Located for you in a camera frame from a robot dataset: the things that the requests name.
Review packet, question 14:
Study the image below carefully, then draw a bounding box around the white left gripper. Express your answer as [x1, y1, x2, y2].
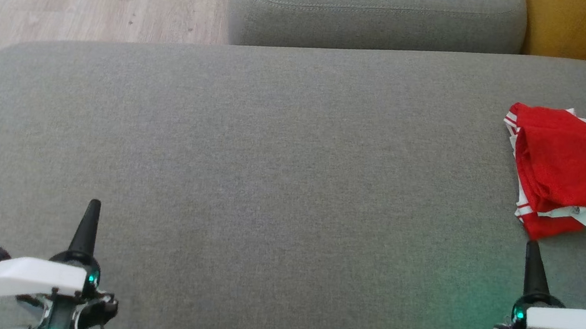
[0, 187, 132, 329]

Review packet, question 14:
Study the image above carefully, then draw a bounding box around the large grey sofa seat cushion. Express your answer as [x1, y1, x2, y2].
[0, 0, 586, 329]

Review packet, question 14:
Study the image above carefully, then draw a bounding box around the small grey sofa cushion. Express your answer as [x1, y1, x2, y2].
[223, 0, 531, 80]

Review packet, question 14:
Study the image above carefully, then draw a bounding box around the red white numbered jersey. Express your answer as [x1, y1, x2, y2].
[490, 100, 586, 247]

